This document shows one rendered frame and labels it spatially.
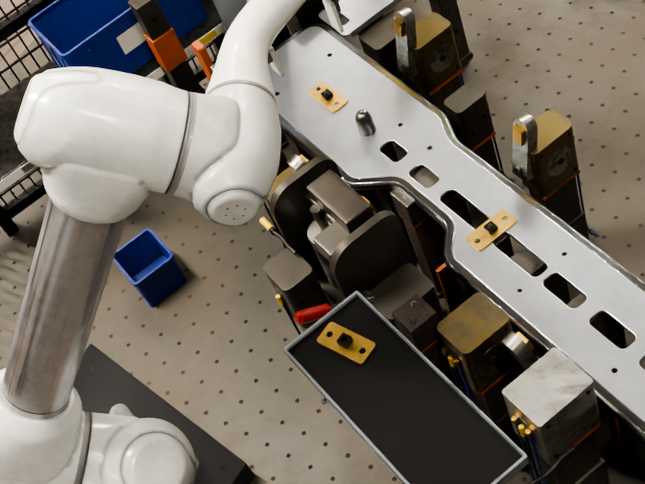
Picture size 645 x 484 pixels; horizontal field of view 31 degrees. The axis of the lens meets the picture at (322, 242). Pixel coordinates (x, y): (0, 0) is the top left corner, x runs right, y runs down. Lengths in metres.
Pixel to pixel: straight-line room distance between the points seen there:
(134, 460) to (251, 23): 0.66
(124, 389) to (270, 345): 0.35
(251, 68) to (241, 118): 0.11
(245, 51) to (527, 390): 0.60
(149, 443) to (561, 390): 0.61
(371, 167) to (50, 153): 0.79
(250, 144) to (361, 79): 0.81
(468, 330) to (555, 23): 1.09
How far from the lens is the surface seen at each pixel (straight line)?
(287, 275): 1.86
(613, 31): 2.62
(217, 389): 2.26
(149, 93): 1.43
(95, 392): 2.06
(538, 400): 1.62
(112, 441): 1.80
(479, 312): 1.74
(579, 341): 1.79
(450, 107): 2.13
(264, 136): 1.46
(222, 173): 1.41
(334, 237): 1.78
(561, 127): 1.98
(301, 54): 2.31
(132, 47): 2.37
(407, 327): 1.72
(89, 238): 1.51
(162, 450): 1.79
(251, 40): 1.61
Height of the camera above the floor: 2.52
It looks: 50 degrees down
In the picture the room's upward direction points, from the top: 25 degrees counter-clockwise
